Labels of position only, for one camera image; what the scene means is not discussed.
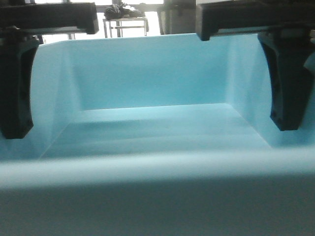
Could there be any black bag on workbench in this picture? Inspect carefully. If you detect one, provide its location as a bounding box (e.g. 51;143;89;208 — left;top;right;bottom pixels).
104;3;145;20

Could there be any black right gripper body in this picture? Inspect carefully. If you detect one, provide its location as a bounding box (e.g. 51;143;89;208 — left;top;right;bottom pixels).
196;0;315;41

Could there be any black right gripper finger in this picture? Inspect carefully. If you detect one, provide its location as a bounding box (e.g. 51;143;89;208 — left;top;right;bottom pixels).
257;28;315;131

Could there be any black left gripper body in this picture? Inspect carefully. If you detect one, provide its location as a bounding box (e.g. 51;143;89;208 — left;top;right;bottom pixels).
0;2;99;34

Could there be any light blue plastic box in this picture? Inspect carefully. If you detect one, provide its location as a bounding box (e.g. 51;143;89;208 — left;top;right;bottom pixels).
0;34;315;236

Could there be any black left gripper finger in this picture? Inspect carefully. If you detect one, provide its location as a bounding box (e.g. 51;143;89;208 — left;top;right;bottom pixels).
0;27;39;139

